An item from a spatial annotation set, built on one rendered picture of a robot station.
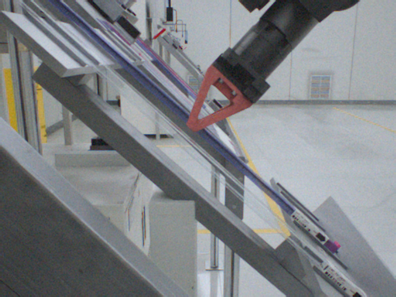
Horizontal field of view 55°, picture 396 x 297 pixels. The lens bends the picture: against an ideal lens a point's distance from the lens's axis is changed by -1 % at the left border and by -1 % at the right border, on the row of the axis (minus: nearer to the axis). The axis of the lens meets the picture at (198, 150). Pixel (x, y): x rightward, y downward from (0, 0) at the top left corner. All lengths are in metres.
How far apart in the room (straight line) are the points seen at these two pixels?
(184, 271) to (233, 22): 7.21
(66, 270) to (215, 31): 7.44
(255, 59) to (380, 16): 7.97
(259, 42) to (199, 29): 7.13
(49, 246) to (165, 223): 0.33
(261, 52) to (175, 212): 0.22
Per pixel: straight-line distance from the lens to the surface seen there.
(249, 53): 0.46
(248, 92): 0.44
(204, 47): 7.57
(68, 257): 0.19
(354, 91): 8.26
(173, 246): 0.52
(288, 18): 0.47
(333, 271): 0.45
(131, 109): 4.58
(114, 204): 1.03
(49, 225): 0.19
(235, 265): 1.05
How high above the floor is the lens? 1.00
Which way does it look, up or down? 14 degrees down
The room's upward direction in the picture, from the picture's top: straight up
